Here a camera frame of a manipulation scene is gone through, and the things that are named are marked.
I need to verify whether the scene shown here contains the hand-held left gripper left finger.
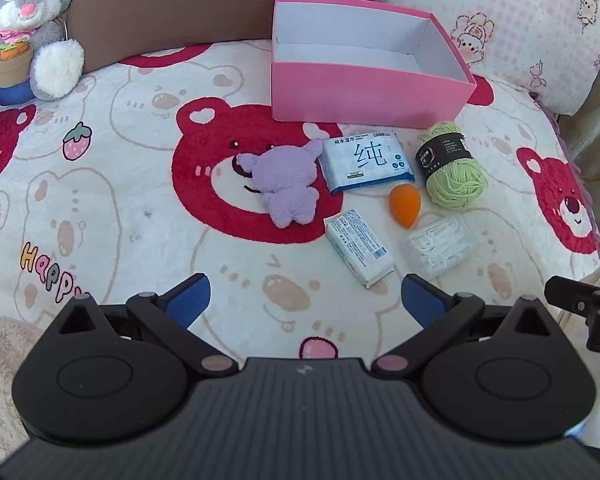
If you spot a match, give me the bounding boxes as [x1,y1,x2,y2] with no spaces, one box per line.
[40,274,236,378]

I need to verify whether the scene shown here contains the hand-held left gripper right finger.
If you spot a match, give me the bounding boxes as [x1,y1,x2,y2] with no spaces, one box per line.
[370,274,563,378]

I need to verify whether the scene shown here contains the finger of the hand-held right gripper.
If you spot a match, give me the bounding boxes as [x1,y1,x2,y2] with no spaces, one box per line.
[544,276,600,313]

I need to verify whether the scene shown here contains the clear floss pick box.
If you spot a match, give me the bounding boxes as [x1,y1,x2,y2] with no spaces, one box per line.
[402,216,481,281]

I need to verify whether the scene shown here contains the white tissue packet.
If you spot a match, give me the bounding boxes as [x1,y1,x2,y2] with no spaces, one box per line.
[325,209,396,290]

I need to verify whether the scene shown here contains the orange makeup sponge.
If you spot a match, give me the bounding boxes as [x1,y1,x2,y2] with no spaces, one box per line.
[389,184,423,228]

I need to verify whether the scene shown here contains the green yarn ball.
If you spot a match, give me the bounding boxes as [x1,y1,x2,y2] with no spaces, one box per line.
[415,120,490,210]

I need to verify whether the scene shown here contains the blue white wet wipes pack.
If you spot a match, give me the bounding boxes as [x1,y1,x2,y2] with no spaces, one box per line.
[317,130,417,196]

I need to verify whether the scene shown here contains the purple plush toy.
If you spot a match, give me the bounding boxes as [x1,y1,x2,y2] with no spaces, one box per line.
[250,140,326,230]

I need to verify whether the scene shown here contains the pink cardboard box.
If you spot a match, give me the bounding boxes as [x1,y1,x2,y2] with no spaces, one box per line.
[271,0,478,128]

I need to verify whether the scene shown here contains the bear printed blanket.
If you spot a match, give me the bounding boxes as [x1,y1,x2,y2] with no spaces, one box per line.
[0,40,600,466]

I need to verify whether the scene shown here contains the beige fluffy blanket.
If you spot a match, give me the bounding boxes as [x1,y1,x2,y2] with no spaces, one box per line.
[0,312,48,466]

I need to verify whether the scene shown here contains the pink checked pillow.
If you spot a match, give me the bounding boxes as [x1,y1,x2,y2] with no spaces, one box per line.
[372,0,600,117]

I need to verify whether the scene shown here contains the brown pillow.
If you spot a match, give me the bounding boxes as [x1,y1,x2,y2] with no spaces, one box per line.
[65,0,385,73]

